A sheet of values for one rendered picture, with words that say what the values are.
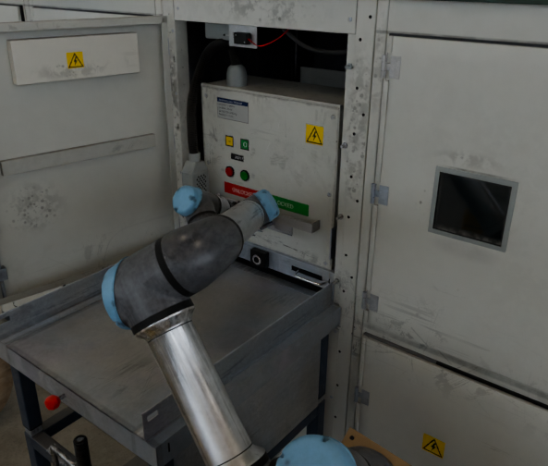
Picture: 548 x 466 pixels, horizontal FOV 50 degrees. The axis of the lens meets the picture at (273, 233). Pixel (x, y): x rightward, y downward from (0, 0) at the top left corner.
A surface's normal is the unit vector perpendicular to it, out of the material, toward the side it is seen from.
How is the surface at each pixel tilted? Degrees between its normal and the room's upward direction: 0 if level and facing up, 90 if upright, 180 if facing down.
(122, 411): 0
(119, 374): 0
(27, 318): 90
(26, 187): 90
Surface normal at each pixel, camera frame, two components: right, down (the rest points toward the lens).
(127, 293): -0.29, 0.07
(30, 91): 0.65, 0.32
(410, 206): -0.62, 0.32
